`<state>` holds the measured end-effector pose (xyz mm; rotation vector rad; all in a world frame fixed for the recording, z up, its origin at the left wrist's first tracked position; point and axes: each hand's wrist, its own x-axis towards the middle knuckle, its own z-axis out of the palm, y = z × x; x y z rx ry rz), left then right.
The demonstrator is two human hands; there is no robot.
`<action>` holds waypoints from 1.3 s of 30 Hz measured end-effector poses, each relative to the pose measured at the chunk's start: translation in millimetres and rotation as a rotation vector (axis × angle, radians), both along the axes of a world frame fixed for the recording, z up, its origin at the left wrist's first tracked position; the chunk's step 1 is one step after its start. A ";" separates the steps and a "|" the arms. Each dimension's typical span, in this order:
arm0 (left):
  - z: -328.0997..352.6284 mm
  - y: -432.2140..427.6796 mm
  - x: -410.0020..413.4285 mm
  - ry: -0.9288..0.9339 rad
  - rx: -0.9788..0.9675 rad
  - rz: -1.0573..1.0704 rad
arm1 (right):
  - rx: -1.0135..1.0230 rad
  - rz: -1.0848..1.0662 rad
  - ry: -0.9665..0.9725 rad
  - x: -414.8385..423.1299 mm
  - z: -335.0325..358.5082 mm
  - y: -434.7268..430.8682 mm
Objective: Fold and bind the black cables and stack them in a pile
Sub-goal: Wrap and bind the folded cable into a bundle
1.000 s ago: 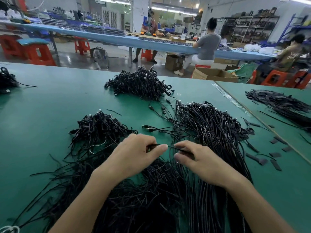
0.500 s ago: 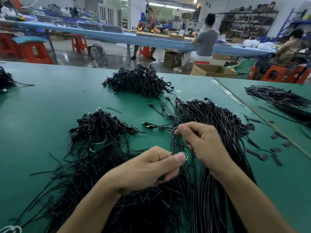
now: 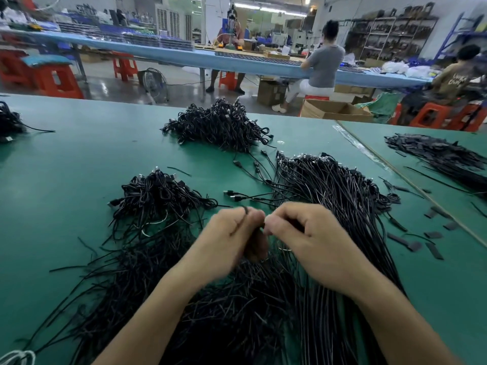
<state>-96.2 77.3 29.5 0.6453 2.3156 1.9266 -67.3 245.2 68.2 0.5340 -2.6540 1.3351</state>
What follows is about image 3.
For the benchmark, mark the red plastic stool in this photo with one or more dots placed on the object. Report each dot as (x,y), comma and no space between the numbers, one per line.
(431,116)
(11,68)
(228,80)
(125,67)

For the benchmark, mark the white pillar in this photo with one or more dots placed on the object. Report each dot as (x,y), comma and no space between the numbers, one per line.
(218,17)

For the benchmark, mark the person's right hand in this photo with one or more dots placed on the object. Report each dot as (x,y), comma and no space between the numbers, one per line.
(327,243)

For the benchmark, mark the person's left forearm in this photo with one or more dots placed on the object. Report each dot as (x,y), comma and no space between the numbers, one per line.
(152,323)

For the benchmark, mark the green bag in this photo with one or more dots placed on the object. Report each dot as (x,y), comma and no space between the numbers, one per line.
(382,108)

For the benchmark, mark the person's left hand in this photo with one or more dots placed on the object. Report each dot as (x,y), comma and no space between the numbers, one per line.
(221,243)

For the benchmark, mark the small cardboard box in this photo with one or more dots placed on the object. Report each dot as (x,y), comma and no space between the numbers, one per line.
(272,93)

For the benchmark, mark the blue metal rack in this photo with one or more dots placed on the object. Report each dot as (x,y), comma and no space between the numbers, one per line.
(459,34)

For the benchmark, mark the open cardboard box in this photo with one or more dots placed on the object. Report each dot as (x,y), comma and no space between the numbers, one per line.
(336,111)

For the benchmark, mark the grey floor fan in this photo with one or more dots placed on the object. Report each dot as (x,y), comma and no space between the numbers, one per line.
(154,86)

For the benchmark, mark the metal storage shelf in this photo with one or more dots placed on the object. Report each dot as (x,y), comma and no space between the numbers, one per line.
(394,32)

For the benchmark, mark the scattered dark tie pieces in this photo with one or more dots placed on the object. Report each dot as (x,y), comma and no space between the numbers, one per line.
(432,251)

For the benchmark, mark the red stool with blue seat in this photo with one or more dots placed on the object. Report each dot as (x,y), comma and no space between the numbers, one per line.
(55,78)

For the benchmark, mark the long blue workbench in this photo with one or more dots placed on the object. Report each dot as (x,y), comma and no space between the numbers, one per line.
(205,58)

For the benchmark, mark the pile of white bags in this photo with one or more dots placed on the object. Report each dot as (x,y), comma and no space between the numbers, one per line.
(406,70)

